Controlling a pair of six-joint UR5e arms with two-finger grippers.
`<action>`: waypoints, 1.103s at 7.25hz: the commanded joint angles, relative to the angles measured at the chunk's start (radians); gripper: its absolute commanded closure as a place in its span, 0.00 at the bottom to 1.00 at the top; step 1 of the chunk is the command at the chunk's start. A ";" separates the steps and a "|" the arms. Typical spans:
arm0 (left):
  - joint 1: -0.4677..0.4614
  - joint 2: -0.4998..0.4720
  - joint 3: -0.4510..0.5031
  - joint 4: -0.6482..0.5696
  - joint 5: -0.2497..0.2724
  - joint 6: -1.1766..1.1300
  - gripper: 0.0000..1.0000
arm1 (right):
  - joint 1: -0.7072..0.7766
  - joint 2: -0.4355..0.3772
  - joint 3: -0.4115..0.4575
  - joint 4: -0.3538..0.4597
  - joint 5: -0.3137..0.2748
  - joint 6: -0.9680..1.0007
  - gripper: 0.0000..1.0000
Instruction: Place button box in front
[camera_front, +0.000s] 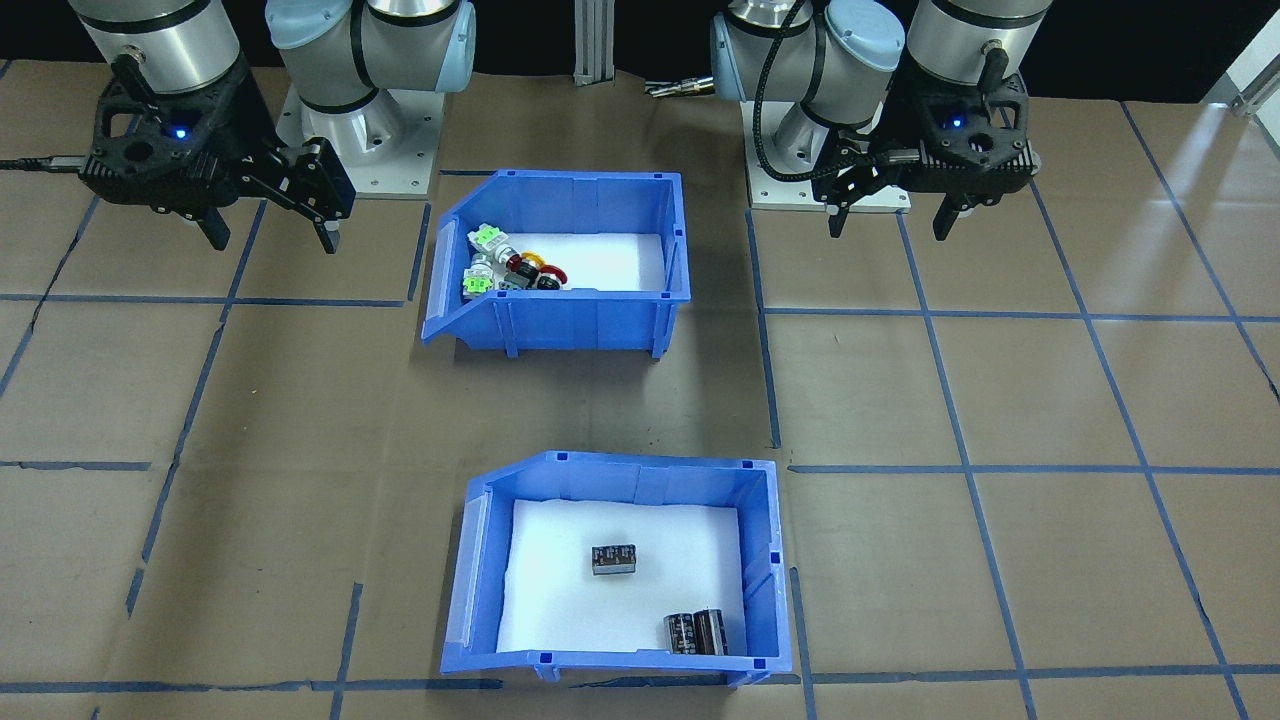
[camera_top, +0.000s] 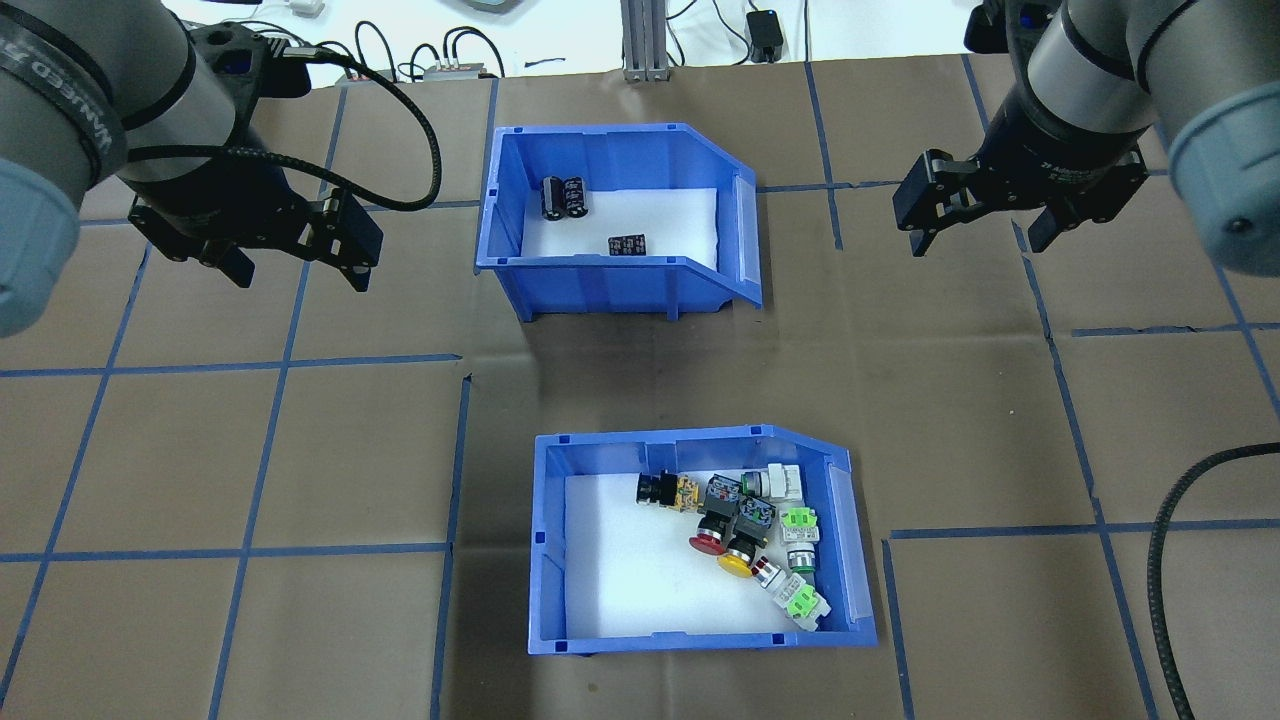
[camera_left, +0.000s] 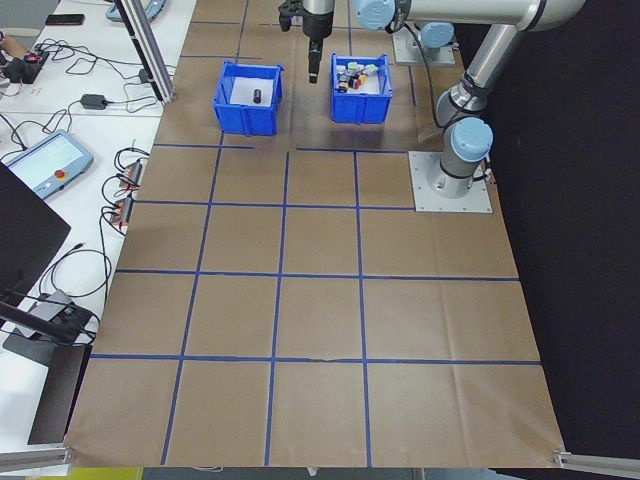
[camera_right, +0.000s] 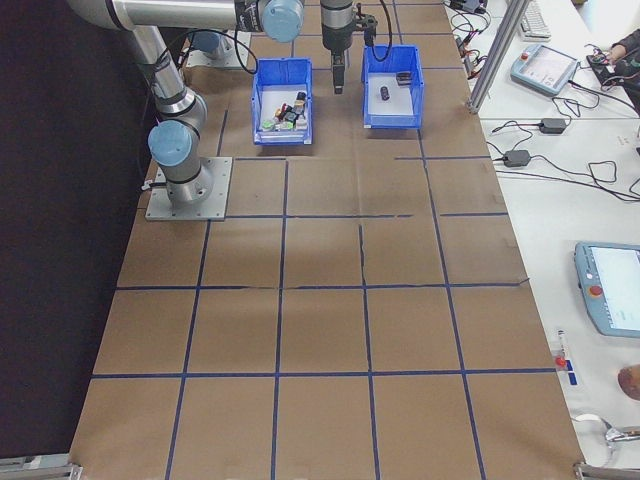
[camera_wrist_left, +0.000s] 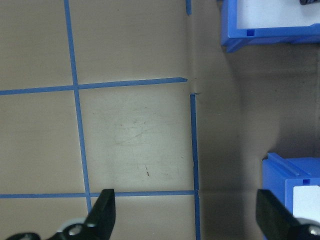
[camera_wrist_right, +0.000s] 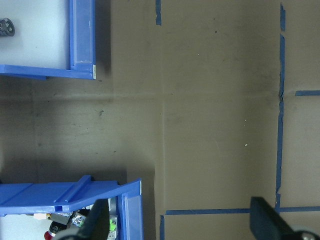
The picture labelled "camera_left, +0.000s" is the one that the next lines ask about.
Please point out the blue bin with buttons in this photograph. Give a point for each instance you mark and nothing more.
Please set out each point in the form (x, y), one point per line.
(360, 107)

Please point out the blue bin with capacitors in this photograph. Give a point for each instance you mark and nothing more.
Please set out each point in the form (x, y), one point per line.
(245, 117)

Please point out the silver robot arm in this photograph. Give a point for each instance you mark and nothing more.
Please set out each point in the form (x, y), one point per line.
(500, 45)

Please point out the red push button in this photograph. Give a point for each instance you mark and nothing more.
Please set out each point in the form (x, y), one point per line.
(355, 84)

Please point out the black device with red button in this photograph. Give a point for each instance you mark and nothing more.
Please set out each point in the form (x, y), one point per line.
(27, 67)

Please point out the dark cylindrical capacitor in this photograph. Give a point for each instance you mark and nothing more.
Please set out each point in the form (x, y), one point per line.
(257, 95)

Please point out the white foam liner sheet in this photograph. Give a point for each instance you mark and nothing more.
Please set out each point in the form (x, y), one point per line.
(245, 90)
(376, 85)

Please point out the black power adapter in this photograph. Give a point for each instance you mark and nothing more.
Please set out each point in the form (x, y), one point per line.
(94, 102)

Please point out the black smartphone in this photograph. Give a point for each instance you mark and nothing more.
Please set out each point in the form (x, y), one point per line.
(65, 19)

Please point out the teal teach pendant with screen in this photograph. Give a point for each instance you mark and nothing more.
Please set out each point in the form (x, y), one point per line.
(47, 160)

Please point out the black monitor panel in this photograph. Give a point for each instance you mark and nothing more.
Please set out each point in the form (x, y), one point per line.
(27, 230)

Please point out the monitor stand base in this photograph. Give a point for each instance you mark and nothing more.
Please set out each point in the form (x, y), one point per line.
(50, 310)

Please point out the dark flat panel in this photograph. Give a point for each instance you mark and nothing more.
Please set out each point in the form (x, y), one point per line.
(60, 400)

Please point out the aluminium extrusion bar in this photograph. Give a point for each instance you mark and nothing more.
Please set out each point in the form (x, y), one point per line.
(600, 461)
(35, 459)

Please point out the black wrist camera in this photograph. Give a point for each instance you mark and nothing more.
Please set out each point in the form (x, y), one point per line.
(290, 12)

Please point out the grey metal switch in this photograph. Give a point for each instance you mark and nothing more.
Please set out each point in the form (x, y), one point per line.
(344, 75)

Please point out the black switch with yellow terminals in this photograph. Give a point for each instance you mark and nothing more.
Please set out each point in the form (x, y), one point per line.
(344, 87)

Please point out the white switch with green cap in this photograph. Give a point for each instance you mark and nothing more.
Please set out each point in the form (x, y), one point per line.
(354, 65)

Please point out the green and white switch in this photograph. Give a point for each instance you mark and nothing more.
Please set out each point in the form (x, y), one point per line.
(370, 69)

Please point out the white square base plate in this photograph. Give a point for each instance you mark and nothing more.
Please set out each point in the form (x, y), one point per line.
(425, 200)
(405, 50)

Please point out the aluminium extrusion post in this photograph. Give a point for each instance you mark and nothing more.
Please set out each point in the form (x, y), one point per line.
(147, 55)

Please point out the teal teach pendant behind post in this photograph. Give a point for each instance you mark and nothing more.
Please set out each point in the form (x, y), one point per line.
(150, 9)

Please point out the black frame cover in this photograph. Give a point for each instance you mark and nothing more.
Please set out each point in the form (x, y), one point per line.
(575, 225)

